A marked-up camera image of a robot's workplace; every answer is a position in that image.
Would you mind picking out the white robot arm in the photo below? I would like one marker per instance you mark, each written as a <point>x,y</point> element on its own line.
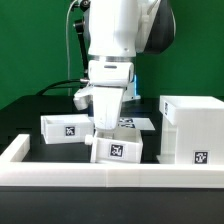
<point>119,30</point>

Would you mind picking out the white U-shaped fence frame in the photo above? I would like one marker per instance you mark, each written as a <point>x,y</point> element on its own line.
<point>15,171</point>

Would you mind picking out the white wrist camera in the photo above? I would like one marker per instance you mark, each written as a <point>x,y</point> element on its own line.
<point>82,98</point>

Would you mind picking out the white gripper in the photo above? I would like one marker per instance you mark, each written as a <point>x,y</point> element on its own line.
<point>107,104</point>

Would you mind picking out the white marker tag sheet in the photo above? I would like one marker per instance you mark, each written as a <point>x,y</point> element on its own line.
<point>144,124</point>

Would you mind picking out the white drawer with knob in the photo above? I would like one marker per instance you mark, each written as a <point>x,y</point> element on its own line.
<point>124,147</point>

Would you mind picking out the white drawer cabinet box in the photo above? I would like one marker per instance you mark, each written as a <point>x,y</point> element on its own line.
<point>192,130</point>

